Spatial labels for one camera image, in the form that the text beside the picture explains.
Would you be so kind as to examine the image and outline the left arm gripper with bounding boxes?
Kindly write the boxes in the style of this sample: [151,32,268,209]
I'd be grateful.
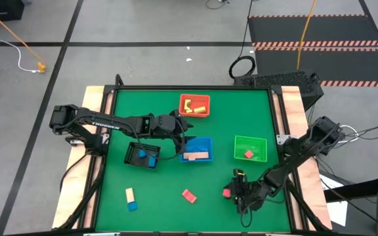
[152,111,197,146]

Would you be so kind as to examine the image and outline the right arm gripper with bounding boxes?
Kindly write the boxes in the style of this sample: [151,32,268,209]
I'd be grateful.
[229,170,270,214]

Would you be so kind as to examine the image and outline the long wooden block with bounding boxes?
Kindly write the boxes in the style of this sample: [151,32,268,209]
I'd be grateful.
[182,151,209,161]

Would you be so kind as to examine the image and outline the red arch block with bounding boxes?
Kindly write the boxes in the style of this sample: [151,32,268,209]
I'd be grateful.
[181,189,198,205]

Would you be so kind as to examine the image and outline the blue plastic basket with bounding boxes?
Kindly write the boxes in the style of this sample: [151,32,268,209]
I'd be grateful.
[179,136,214,163]

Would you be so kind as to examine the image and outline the red plastic basket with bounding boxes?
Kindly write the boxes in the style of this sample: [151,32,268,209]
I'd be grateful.
[178,93,211,118]

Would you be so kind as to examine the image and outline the green table mat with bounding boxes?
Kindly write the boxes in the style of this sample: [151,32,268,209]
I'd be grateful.
[95,88,291,233]

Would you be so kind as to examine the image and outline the green plastic basket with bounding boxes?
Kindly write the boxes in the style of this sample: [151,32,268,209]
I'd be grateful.
[234,135,268,163]

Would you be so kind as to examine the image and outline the black plastic basket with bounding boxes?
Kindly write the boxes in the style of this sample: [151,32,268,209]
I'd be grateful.
[124,141,161,169]

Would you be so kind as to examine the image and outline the white paper sheet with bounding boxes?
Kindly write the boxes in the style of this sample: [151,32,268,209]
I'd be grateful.
[320,173,349,227]

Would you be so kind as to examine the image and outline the black perforated computer case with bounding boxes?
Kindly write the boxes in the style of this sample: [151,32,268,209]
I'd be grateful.
[234,70,325,111]

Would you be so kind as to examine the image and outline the black beam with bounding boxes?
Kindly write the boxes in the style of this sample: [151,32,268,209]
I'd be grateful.
[323,176,378,203]

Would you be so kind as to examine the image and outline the black hazard-striped floor mat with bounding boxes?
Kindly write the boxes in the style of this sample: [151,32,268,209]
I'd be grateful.
[247,13,378,89]

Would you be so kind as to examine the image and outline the black table frame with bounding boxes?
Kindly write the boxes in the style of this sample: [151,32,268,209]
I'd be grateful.
[57,73,333,236]

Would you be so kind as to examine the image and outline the black hanging cable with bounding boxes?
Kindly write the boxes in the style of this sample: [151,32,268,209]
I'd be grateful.
[228,0,257,79]

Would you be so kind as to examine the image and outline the yellow hanging cable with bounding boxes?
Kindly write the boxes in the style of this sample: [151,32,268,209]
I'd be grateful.
[296,0,318,70]

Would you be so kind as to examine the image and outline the orange floor cable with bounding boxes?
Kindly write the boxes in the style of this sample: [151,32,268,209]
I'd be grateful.
[0,2,44,66]

